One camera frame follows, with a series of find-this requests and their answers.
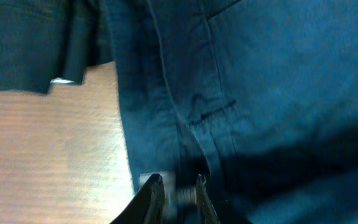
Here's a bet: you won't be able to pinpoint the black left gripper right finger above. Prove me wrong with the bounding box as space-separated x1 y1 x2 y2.
195 174 221 224

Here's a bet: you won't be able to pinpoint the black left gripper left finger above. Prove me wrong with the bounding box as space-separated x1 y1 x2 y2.
111 174 165 224

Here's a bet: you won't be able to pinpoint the dark blue shorts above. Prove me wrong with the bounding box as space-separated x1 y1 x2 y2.
0 0 358 223

